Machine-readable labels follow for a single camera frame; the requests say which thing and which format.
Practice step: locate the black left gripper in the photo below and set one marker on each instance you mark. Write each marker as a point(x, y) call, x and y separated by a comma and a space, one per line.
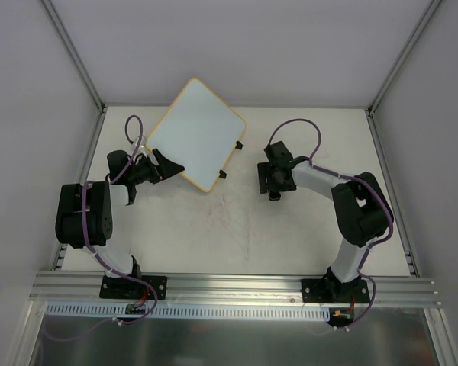
point(156, 165)

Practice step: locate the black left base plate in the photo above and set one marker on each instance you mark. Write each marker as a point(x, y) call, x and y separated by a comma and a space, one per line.
point(123, 289)

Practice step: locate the yellow framed whiteboard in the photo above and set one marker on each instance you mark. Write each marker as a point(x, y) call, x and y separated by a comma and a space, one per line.
point(198, 131)

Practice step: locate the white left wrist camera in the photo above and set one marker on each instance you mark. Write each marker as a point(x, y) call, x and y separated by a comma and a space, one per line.
point(139, 144)

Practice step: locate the aluminium frame post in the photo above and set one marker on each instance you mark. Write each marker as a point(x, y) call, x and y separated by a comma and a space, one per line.
point(416, 34)
point(73, 54)

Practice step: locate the black whiteboard eraser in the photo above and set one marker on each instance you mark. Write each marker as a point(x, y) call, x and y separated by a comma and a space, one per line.
point(274, 195)

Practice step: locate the left aluminium frame post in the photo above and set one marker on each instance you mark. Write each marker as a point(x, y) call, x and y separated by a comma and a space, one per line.
point(73, 54)

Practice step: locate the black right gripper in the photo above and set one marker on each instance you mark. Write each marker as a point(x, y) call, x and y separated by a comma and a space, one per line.
point(264, 178)

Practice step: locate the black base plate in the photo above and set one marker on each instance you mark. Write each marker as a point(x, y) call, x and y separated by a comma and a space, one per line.
point(123, 289)
point(323, 290)

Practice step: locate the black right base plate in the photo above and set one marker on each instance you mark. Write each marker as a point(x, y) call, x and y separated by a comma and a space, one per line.
point(323, 290)

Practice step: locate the aluminium mounting rail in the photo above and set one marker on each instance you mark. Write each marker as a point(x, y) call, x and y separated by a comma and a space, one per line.
point(234, 289)

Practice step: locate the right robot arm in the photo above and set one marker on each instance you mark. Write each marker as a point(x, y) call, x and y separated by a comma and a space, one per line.
point(362, 212)

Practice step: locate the white slotted cable duct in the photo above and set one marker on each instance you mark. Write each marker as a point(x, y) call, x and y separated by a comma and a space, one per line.
point(190, 311)

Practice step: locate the right aluminium frame post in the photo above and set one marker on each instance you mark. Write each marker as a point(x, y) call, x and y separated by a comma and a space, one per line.
point(416, 34)

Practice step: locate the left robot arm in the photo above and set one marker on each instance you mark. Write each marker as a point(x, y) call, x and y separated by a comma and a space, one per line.
point(84, 218)

